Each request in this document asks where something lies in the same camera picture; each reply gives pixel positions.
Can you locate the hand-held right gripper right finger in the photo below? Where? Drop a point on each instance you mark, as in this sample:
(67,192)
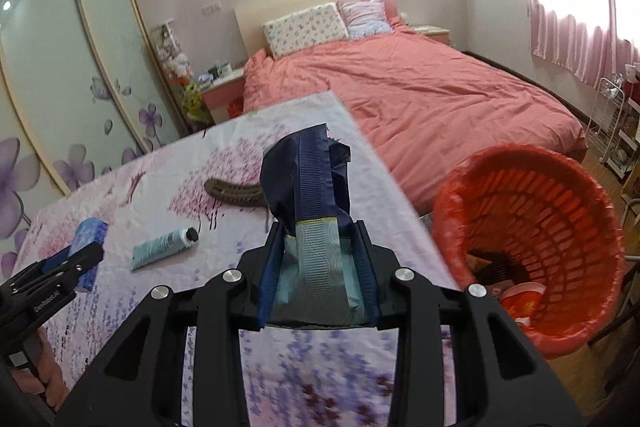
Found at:
(369,272)

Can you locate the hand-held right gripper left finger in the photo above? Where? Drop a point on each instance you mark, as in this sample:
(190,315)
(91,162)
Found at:
(267,267)

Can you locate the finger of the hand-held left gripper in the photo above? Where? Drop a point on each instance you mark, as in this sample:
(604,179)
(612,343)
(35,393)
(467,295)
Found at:
(82,262)

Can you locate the light blue box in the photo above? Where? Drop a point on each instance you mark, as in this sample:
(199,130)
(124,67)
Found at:
(92,232)

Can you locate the dark blue foil packet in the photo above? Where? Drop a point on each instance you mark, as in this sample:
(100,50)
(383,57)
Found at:
(310,177)

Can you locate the red plastic basket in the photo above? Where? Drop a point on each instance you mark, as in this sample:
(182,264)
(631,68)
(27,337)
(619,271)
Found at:
(550,207)

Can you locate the person's left hand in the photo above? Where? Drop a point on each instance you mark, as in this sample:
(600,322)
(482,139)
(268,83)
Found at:
(52,372)

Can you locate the teal cream tube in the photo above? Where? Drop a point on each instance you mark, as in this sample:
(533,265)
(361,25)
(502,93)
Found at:
(160,247)

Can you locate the dark brown comb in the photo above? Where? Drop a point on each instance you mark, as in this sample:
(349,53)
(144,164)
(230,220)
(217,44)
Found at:
(230,192)

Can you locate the floral printed tablecloth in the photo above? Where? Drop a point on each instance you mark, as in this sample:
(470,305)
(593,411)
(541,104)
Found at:
(150,187)

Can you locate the red plastic bag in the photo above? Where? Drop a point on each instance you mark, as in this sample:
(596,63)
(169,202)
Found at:
(236,109)

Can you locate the pink white nightstand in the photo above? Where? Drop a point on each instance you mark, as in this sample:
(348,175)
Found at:
(432,33)
(220,99)

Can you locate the green plush toy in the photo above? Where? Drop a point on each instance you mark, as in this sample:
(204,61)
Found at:
(194,102)

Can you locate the wardrobe with flower doors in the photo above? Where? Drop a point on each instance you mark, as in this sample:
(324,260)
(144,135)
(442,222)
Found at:
(50,82)

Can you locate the bed with coral duvet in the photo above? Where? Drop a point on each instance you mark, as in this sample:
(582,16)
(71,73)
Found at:
(425,92)

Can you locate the clear tube of plush toys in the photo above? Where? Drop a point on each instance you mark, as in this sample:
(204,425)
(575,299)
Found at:
(170,52)

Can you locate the floral white pillow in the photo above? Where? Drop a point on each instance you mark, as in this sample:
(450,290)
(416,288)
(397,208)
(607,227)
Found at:
(305,29)

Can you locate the striped pink pillow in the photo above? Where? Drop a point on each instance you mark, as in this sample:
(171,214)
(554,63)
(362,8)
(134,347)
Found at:
(365,19)

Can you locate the cream and pink headboard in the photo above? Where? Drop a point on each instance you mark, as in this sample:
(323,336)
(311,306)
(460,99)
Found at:
(290,2)

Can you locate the wall socket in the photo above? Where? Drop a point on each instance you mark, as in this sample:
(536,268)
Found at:
(211,9)

